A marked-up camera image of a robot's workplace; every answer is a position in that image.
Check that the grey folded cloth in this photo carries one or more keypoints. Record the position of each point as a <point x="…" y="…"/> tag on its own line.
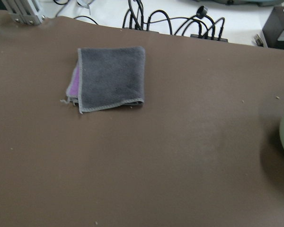
<point x="105" y="78"/>

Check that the black power strip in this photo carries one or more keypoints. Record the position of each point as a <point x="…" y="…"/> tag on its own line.
<point x="209" y="38"/>

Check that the black power adapter box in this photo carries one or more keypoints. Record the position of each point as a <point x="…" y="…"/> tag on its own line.
<point x="273" y="29"/>

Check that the aluminium frame post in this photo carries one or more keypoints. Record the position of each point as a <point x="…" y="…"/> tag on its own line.
<point x="28" y="12"/>

